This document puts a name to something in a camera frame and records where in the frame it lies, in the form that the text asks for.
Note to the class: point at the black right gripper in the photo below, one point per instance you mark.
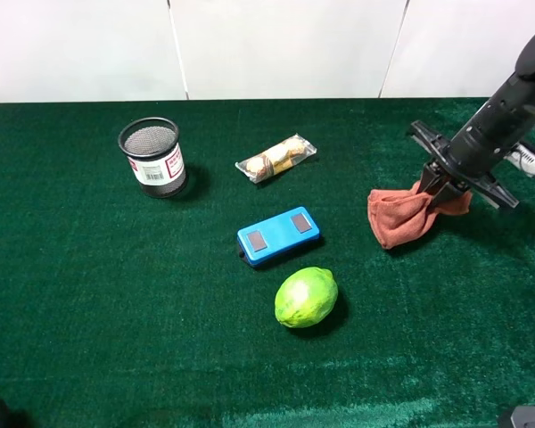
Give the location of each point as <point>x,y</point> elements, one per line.
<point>447,176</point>

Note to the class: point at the orange-brown cloth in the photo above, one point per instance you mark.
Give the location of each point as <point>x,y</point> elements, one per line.
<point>397,217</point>

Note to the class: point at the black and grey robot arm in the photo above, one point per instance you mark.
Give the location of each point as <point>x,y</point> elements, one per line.
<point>508,116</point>

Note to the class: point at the wrapped snack packet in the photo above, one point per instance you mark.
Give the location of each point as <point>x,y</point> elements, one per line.
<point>276,159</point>

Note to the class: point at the green lime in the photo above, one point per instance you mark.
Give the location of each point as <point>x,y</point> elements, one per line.
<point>306,297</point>

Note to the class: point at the blue box with magnets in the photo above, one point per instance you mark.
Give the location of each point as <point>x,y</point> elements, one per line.
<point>272,237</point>

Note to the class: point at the green felt table cover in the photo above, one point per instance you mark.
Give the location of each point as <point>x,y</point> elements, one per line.
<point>122,310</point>

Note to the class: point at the black mesh pen cup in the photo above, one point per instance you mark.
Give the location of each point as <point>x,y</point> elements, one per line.
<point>152,148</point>

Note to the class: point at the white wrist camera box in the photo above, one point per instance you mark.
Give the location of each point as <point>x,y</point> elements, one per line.
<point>522,156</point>

